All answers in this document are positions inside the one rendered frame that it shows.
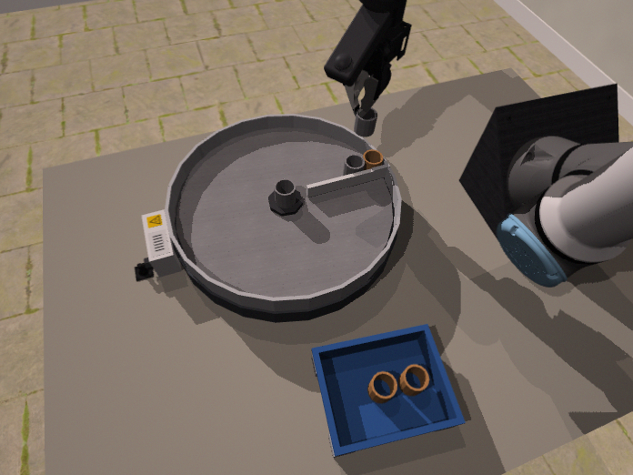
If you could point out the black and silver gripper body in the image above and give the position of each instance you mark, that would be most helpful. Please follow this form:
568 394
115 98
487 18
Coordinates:
395 34

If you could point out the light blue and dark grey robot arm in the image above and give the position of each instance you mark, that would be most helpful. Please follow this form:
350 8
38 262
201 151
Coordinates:
564 228

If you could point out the dark grey cylinder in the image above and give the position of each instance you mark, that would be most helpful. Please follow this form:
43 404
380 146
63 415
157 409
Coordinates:
285 193
353 163
365 126

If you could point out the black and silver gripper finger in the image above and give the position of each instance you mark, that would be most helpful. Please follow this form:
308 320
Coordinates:
374 85
353 91

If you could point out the bronze cylindrical sleeve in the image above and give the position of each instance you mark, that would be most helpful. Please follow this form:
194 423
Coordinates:
422 375
391 382
373 156

